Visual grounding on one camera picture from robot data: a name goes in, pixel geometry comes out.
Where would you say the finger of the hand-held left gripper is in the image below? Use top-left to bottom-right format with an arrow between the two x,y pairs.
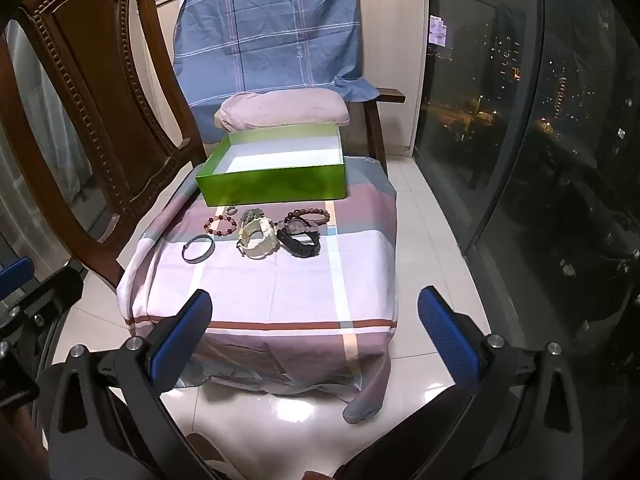
0,258 -> 35,306
20,267 -> 85,331

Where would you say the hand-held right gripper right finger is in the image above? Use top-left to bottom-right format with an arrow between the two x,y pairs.
417,286 -> 583,480

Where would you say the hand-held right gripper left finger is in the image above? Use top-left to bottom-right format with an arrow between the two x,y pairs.
47,289 -> 213,480

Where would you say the grey metal bangle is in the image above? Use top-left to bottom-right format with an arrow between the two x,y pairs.
182,235 -> 216,264

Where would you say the red bead bracelet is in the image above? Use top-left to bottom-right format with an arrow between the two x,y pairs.
205,214 -> 238,237

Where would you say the cream wristwatch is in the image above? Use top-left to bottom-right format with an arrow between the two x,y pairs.
236,219 -> 278,260

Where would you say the black wristwatch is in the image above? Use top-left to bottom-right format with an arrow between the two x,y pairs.
276,227 -> 322,259

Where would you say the green cardboard box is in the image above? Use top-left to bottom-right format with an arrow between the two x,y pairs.
195,125 -> 347,207

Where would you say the brown bead bracelet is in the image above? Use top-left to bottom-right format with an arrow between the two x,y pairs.
282,208 -> 331,228

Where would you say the pink plaid bed sheet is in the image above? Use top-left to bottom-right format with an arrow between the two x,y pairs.
116,155 -> 399,423

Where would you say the carved wooden chair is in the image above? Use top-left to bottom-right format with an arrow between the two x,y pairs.
0,0 -> 208,301

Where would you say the pink pillow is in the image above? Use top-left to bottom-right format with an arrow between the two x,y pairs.
214,87 -> 351,133

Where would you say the dark wooden armchair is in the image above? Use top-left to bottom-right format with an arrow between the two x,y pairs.
364,87 -> 406,166

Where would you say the paper sticker on window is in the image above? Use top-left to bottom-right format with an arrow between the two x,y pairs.
427,15 -> 448,47

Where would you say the blue plaid cloth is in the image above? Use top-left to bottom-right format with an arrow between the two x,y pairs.
171,0 -> 381,111

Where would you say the dark window frame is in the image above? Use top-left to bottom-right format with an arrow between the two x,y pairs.
410,0 -> 640,321

